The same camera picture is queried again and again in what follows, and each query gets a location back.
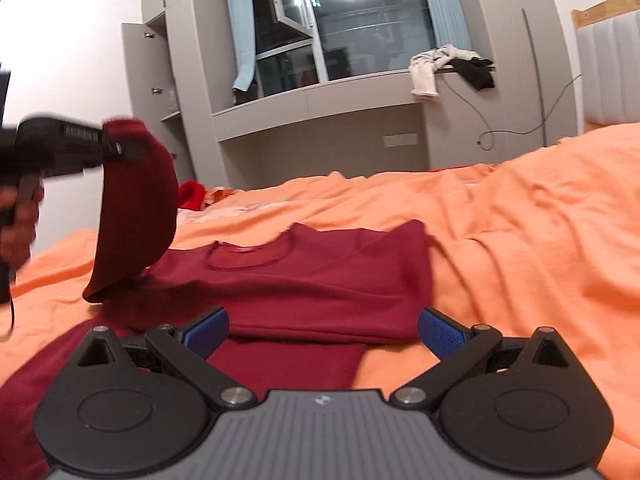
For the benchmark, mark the white clothes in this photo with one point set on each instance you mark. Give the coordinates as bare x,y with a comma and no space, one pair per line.
425,75

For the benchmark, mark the light blue curtain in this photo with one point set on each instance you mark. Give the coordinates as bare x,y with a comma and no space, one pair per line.
240,20
445,5

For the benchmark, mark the grey window desk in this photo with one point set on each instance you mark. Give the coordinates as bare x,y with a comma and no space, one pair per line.
320,105

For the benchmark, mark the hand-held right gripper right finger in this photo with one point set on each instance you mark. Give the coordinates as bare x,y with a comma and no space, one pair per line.
442,332

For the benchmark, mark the pale patterned bed sheet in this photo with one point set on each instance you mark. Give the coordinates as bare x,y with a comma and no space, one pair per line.
235,210

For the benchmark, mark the grey wardrobe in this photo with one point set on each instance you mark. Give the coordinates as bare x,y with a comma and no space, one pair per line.
185,60

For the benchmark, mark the window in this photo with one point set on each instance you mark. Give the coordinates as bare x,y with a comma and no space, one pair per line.
360,25

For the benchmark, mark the padded bed headboard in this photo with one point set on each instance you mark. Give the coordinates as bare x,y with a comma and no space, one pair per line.
610,70

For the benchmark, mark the dark red shirt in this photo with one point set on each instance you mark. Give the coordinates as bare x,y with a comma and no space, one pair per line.
310,280

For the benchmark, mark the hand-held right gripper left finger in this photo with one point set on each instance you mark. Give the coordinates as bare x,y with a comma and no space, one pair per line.
209,332

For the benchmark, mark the black clothes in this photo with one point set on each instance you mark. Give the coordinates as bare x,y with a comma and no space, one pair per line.
477,75

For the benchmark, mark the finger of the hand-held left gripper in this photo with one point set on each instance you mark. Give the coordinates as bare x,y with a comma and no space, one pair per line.
131,150

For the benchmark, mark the orange blanket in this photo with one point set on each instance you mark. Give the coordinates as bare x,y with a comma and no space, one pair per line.
525,260

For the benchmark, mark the bright red cloth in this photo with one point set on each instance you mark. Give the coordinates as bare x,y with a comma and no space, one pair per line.
191,195

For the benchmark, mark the white wall socket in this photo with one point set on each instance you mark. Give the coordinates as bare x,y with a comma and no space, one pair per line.
401,140

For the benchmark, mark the thin black rod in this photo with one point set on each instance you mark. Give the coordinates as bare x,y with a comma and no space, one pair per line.
537,75

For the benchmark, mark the dark item under curtain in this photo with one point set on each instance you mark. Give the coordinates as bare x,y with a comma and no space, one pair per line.
246,96

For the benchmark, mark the person's left hand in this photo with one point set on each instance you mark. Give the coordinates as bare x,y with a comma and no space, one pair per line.
22,230

